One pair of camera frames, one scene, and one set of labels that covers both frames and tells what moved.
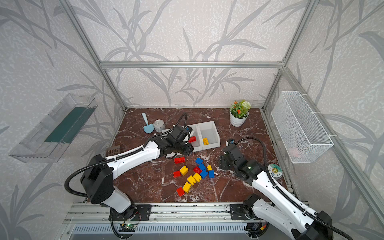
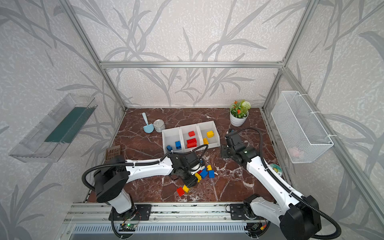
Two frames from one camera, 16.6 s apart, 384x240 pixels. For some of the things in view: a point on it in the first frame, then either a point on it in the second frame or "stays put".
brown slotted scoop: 113,151 stays put
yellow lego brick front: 186,187 stays put
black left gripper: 185,143 → 188,177
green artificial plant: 240,108 stays put
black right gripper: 226,160 → 226,151
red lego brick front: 180,191 stays put
